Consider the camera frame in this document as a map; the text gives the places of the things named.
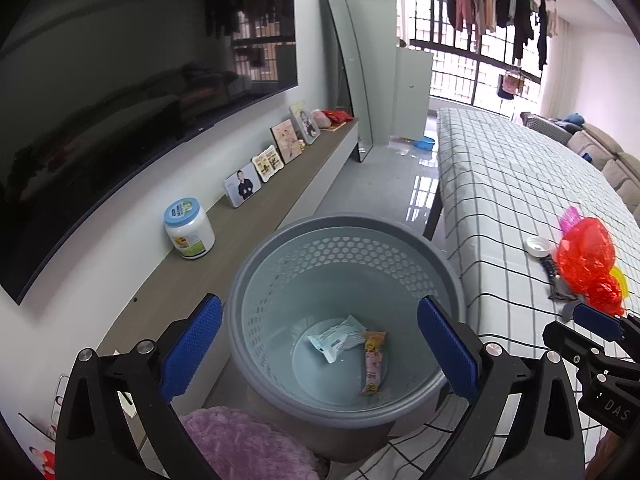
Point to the black framed leaning mirror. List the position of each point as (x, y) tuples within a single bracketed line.
[(347, 60)]

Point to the beige sofa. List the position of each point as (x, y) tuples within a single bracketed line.
[(610, 155)]

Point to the pink plush toy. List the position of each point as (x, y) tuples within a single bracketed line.
[(321, 118)]

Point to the small yellow figurine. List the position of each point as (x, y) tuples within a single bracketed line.
[(300, 146)]

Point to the wooden television console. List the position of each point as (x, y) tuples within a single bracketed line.
[(240, 220)]

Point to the white jar with blue lid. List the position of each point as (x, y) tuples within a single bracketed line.
[(190, 230)]

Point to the large black television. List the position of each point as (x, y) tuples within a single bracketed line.
[(125, 85)]

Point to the white cabinet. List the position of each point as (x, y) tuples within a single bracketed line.
[(414, 95)]

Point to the wooden photo block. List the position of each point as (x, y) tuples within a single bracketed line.
[(286, 141)]

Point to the portrait photo frame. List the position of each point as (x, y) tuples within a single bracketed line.
[(242, 186)]

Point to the yellow plastic piece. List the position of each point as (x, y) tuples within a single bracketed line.
[(619, 280)]

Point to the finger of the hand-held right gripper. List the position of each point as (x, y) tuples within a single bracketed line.
[(597, 317), (567, 337)]

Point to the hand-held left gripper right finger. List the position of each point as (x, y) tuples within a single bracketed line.
[(447, 347)]

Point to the white checkered tablecloth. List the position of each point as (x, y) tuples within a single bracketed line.
[(500, 185)]

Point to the light blue snack wrapper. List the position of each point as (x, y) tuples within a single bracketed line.
[(332, 340)]

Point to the white ornate photo frame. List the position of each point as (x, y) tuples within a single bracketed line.
[(267, 164)]

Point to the red packet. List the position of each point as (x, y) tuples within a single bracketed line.
[(337, 116)]

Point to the purple fluffy cushion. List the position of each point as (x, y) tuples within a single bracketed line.
[(240, 445)]

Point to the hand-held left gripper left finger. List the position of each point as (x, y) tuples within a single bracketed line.
[(192, 340)]

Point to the row of hanging clothes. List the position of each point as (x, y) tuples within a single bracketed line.
[(500, 5)]

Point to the grey perforated plastic basket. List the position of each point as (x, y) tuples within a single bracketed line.
[(280, 270)]

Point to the pink plastic wrapper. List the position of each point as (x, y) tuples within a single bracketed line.
[(570, 220)]

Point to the tall white photo frame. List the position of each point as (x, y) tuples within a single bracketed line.
[(306, 121)]

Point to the black ridged strip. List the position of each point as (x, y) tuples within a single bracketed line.
[(554, 272)]

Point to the blue plastic basin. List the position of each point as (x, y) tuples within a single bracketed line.
[(424, 144)]

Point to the orange pink snack wrapper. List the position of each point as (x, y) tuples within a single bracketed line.
[(372, 365)]

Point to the red plastic bag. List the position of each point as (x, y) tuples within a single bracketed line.
[(585, 255)]

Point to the small hanging laundry rack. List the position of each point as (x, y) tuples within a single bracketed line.
[(510, 86)]

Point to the window with dark grille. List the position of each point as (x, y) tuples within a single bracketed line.
[(450, 70)]

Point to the blue cloth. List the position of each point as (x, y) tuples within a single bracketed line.
[(572, 119)]

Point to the grey checkered blanket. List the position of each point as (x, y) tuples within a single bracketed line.
[(542, 125)]

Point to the dark table leg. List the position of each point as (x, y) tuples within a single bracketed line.
[(433, 215)]

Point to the photo with red clothing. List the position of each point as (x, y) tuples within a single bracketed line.
[(42, 460)]

